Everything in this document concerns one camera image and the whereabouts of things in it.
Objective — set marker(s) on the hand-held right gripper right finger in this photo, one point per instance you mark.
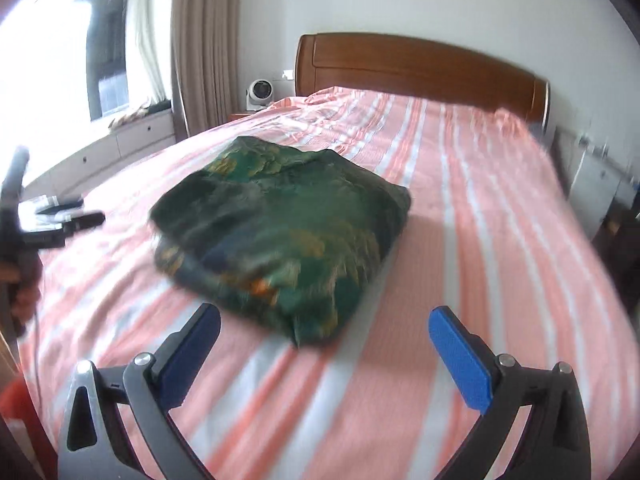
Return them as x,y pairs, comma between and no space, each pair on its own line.
462,362

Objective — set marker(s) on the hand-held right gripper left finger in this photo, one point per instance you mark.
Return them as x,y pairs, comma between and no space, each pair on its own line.
192,350

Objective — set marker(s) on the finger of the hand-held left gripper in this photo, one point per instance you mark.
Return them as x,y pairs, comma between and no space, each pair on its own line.
90,220
62,202

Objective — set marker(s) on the green printed padded jacket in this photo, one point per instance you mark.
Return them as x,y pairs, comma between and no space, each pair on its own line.
280,230

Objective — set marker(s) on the white window seat cabinet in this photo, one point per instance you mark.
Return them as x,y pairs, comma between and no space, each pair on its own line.
125,140

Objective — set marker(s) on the bed with pink striped cover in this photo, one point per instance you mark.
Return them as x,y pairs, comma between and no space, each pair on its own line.
475,260

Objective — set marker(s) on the patterned seat cushion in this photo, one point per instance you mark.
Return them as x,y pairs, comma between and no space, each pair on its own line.
127,119

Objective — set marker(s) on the window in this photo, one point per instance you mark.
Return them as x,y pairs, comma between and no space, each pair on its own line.
107,60

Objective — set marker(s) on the white sheer curtain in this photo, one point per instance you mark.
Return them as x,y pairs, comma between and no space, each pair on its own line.
147,45

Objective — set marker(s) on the wooden nightstand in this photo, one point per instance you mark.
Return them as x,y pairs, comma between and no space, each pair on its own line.
242,116

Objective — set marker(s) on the brown curtain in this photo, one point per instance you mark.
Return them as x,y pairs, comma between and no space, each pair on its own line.
205,50

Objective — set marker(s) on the white desk fan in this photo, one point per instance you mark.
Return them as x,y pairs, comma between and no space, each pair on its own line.
260,91

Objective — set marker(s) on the white desk with drawers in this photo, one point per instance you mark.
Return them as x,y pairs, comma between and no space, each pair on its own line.
597,180

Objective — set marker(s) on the wooden headboard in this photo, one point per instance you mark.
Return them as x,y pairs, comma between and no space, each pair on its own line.
400,65

